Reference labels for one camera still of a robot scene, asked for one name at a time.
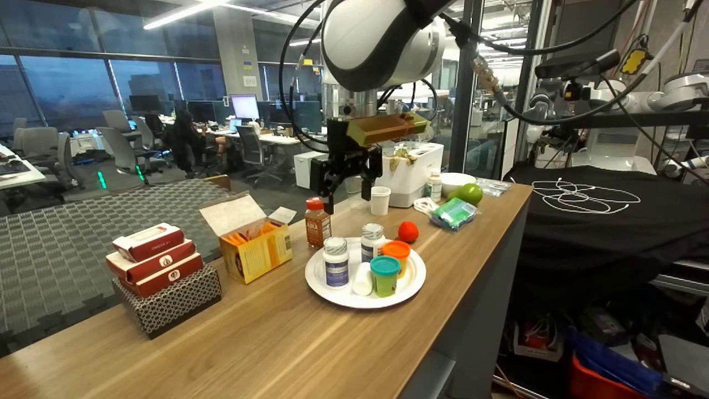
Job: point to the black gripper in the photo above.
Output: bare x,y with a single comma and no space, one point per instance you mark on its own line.
346,147

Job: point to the white pill bottle pale label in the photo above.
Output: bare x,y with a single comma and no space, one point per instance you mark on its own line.
373,241

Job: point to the white pill bottle blue label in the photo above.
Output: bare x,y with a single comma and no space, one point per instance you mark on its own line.
335,264

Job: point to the yellow tub orange lid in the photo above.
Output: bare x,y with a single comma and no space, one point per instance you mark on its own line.
398,255

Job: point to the dough tub teal lid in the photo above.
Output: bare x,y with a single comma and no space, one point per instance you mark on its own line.
384,281

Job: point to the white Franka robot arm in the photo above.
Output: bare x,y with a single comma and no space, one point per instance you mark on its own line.
367,36

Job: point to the white paper cup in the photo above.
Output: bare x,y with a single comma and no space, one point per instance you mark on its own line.
379,202

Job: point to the spice jar orange lid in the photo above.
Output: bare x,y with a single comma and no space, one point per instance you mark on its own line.
317,225

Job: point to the white cabinet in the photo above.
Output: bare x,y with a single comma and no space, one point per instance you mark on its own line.
301,174

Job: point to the white plastic appliance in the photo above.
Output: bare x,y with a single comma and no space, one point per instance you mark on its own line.
410,178

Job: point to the dried brown plant scraps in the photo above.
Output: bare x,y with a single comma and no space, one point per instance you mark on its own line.
403,153

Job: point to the tan bottle white lid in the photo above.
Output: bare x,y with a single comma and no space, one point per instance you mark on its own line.
435,189

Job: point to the white paper plate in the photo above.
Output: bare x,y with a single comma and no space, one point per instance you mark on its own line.
323,292

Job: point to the white bowl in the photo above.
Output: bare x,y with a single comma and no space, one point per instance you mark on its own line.
452,181

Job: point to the green packet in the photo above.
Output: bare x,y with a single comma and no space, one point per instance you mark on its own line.
455,214

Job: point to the yellow open cardboard box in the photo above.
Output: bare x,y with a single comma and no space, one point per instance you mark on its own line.
256,255

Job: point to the green apple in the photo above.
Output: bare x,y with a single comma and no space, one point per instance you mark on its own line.
469,193

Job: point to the lit computer monitor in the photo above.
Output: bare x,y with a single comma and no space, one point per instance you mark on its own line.
243,107

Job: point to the clear plastic bag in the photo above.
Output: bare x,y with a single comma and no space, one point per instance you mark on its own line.
492,186

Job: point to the seated person dark clothing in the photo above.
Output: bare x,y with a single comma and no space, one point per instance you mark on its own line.
184,135

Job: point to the red white flat box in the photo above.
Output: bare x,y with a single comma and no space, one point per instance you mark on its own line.
146,241
169,276
157,260

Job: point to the grey patterned box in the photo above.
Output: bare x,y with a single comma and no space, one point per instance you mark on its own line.
172,302

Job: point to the grey office chair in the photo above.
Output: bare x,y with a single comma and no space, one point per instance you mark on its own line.
45,152
122,145

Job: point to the white crate red items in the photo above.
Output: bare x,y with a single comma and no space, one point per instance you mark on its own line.
539,343

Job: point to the black cloth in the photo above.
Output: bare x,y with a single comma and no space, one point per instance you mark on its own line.
612,235

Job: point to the red bin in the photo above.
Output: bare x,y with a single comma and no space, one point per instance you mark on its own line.
599,380

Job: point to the blue bin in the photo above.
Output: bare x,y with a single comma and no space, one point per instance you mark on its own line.
612,362

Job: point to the yellow hanging controller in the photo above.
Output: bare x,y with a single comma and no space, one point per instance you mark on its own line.
633,60

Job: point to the white office desk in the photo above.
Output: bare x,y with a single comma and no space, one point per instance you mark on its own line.
14,174

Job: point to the brown yellow wrist camera box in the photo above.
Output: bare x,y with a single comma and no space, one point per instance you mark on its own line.
384,130

